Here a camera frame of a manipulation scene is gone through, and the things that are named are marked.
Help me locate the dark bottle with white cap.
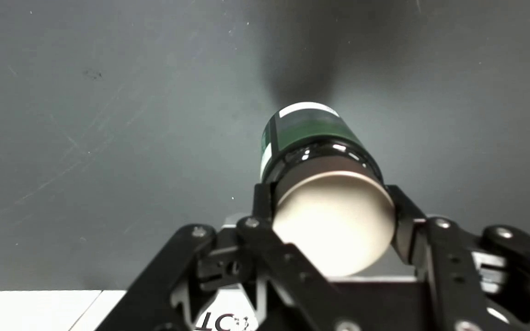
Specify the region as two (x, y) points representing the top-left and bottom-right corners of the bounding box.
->
(259, 102), (396, 278)

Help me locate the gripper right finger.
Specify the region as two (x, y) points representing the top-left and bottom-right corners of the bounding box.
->
(386, 185), (530, 331)

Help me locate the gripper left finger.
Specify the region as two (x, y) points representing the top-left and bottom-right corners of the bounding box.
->
(95, 183), (339, 331)

